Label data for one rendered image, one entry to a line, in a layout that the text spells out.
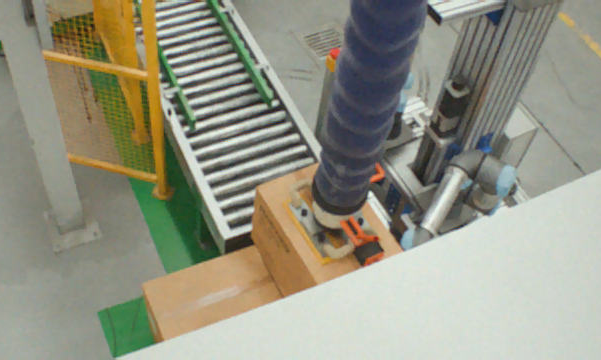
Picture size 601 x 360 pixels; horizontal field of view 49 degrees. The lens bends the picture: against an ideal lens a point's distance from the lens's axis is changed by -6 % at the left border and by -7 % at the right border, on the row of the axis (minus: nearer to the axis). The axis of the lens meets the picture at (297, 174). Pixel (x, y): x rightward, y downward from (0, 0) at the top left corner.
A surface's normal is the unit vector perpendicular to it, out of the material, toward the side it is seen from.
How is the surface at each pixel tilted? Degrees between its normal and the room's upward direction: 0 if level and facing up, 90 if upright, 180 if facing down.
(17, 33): 90
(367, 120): 70
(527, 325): 0
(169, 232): 0
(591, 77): 0
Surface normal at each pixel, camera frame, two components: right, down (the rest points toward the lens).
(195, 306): 0.10, -0.60
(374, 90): 0.02, 0.67
